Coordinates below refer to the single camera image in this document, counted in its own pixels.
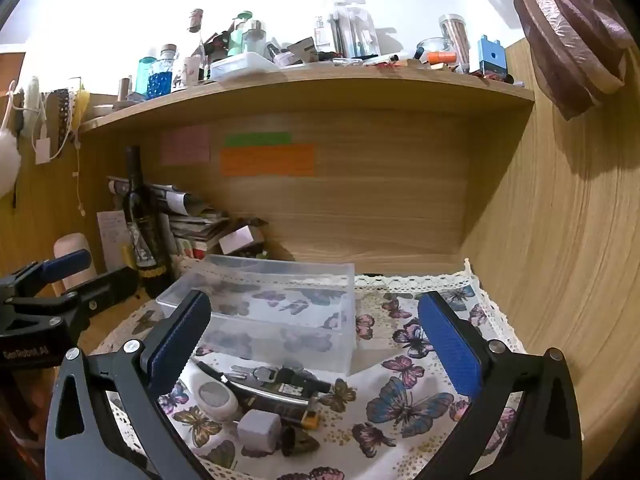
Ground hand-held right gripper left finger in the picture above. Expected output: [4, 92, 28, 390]
[44, 289, 213, 480]

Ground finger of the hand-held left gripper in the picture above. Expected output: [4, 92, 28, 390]
[7, 265, 140, 334]
[0, 248, 94, 304]

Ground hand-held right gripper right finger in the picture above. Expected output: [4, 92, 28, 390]
[416, 290, 583, 480]

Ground white oval key fob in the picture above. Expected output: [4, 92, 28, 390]
[192, 379, 240, 422]

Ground silver keys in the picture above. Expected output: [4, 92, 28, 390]
[226, 364, 281, 387]

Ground black silver folding tool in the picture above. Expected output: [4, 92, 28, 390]
[234, 384, 317, 412]

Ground clear plastic storage box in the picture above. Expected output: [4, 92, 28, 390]
[156, 254, 357, 375]

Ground black yellow usb stick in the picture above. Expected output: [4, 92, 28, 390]
[270, 404, 321, 431]

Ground black cone-shaped piece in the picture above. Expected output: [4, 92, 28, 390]
[279, 426, 321, 457]

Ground pink cylindrical cup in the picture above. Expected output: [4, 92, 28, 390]
[53, 232, 94, 297]

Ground white note paper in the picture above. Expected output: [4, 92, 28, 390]
[96, 209, 132, 274]

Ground dark wine bottle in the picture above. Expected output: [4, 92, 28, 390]
[122, 145, 171, 299]

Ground butterfly print lace tablecloth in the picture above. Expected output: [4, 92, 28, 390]
[90, 257, 527, 480]

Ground stack of magazines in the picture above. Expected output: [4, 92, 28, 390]
[107, 175, 232, 262]

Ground small white cardboard box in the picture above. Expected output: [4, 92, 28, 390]
[218, 224, 267, 256]

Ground hanging lace ribbons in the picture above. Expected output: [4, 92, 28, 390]
[51, 87, 91, 147]

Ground pink sticky note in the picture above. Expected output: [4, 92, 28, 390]
[160, 125, 211, 166]

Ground blue plastic bottle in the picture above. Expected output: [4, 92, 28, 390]
[138, 55, 154, 99]

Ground orange paper note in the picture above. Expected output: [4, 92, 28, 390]
[220, 143, 316, 177]

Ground clear bottle with blue beads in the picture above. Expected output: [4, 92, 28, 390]
[150, 43, 179, 96]

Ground green paper strip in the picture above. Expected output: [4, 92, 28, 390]
[224, 131, 293, 147]

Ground small printed white cup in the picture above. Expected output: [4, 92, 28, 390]
[182, 54, 202, 86]

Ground white plastic tray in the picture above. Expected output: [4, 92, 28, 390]
[209, 52, 281, 83]

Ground green pump bottle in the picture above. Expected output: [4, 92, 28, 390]
[227, 11, 254, 59]

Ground glass jar silver lid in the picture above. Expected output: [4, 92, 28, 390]
[242, 19, 267, 59]

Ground blue plastic block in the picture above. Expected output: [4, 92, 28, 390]
[477, 34, 505, 77]

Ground glass bowl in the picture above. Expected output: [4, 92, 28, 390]
[414, 37, 451, 64]

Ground glass jar of sticks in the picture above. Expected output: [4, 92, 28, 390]
[438, 13, 472, 74]

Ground clear brush packaging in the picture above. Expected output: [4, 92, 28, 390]
[327, 2, 381, 60]

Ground brown plastic bag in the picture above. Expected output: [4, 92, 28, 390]
[513, 0, 635, 121]

